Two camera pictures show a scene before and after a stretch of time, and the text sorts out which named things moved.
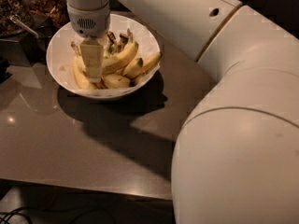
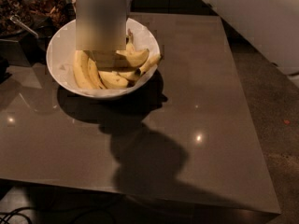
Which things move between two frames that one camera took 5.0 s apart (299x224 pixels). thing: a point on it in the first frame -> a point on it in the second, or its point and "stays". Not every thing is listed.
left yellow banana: [79, 70] stays
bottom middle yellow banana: [115, 81] stays
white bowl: [60, 58] stays
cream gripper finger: [92, 50] -> [105, 59]
